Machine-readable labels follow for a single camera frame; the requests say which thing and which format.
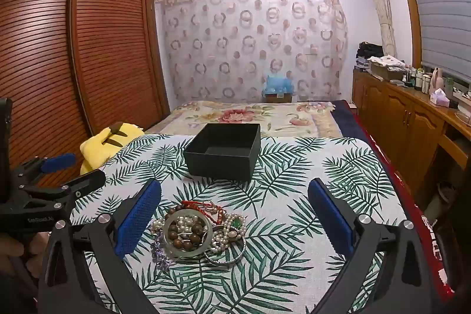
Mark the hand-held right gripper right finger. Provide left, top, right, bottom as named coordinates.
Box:
left=308, top=178, right=447, bottom=314

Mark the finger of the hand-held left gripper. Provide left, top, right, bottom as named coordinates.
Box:
left=59, top=169, right=106, bottom=201
left=13, top=153, right=77, bottom=186

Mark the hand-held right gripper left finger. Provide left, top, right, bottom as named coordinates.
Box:
left=39, top=179, right=162, bottom=314

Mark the pale jade bangle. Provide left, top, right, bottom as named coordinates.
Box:
left=163, top=210, right=215, bottom=257

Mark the purple crystal bracelet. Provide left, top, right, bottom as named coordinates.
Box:
left=150, top=231, right=174, bottom=271

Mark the brown wooden bead bracelet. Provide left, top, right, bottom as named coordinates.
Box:
left=167, top=213, right=207, bottom=250

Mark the red coral bead bracelet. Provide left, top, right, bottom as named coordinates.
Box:
left=173, top=200, right=227, bottom=226

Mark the white pearl necklace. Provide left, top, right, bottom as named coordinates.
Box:
left=151, top=213, right=247, bottom=253

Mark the black square box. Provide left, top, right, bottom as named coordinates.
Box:
left=183, top=123, right=261, bottom=183

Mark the silver bangle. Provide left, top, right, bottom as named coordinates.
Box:
left=204, top=236, right=246, bottom=267

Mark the person's left hand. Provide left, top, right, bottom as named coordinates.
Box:
left=0, top=231, right=50, bottom=280

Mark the yellow plush toy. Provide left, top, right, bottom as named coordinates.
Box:
left=80, top=122, right=146, bottom=175

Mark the green leaf print cloth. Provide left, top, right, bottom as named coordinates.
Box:
left=70, top=134, right=407, bottom=314

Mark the red printed blanket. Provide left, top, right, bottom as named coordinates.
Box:
left=353, top=115, right=455, bottom=300

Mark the navy blue blanket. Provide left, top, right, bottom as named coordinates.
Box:
left=329, top=100, right=369, bottom=138

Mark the wooden sideboard cabinet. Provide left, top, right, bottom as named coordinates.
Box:
left=351, top=67, right=471, bottom=190

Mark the small cardboard box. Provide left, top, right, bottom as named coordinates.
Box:
left=266, top=92, right=293, bottom=104

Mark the brown slatted wardrobe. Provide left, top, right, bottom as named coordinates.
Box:
left=0, top=0, right=172, bottom=190

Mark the floral bed blanket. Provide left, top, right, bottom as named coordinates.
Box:
left=145, top=100, right=337, bottom=138

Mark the blue bag on box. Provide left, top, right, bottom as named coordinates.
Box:
left=262, top=70, right=297, bottom=96

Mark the pink tissue box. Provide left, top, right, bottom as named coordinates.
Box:
left=430, top=89, right=450, bottom=107

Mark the row of cosmetic bottles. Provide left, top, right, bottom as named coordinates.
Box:
left=403, top=66, right=444, bottom=94

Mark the white floral cloth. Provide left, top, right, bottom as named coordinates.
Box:
left=368, top=56, right=405, bottom=81

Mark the pile of dark clothes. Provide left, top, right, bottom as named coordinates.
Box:
left=356, top=42, right=385, bottom=72

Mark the circle patterned sheer curtain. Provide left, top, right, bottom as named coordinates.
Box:
left=156, top=0, right=348, bottom=105

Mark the beige tied side curtain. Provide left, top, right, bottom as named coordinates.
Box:
left=357, top=0, right=398, bottom=59

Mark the grey window blind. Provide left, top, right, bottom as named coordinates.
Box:
left=399, top=0, right=471, bottom=79

